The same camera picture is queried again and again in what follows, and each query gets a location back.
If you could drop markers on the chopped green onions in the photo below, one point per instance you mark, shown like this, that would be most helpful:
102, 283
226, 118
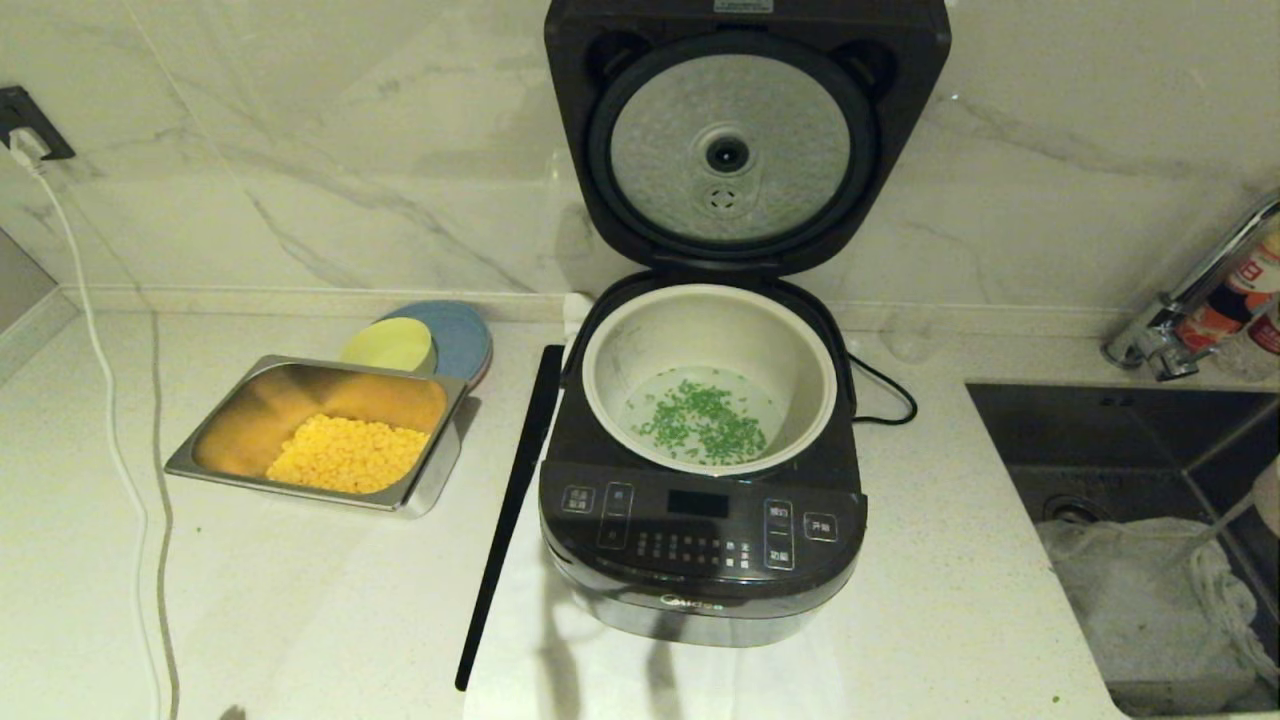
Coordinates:
705, 425

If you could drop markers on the black rice cooker lid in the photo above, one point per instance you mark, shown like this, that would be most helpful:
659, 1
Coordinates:
760, 120

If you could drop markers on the pink bowl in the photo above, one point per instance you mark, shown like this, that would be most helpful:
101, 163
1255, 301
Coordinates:
1270, 495

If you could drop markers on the white inner pot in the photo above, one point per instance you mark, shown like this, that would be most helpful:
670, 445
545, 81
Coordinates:
790, 350

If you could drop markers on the black rice cooker base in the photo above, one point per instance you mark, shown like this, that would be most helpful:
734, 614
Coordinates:
700, 600

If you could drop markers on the blue plate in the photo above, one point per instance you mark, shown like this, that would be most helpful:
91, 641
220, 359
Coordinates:
466, 338

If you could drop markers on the long black flat strip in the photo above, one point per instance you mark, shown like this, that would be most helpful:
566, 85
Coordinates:
510, 510

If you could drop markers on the pale yellow plate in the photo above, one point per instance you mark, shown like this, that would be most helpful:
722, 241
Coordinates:
390, 345

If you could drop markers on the clear glass cup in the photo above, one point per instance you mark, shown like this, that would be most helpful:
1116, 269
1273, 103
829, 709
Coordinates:
908, 338

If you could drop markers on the yellow corn kernels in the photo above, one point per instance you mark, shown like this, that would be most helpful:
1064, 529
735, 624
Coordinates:
345, 455

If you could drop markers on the stainless steel food pan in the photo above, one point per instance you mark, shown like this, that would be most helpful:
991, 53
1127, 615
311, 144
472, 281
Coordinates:
255, 400

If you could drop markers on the metal sink drain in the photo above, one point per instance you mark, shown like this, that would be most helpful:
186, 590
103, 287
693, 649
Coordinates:
1070, 512

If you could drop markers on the chrome faucet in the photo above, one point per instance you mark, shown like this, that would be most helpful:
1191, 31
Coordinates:
1160, 345

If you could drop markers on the grey white dish cloth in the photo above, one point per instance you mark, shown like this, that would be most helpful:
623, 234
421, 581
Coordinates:
1130, 600

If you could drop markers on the orange bottle with red label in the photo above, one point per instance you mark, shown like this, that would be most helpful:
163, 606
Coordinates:
1250, 280

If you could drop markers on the clear bottle with red label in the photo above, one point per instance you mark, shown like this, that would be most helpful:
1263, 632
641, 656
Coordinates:
1264, 340

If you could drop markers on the white wall plug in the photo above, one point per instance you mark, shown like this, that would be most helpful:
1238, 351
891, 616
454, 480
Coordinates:
27, 150

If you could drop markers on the black wall socket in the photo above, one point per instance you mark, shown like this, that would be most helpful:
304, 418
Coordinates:
20, 107

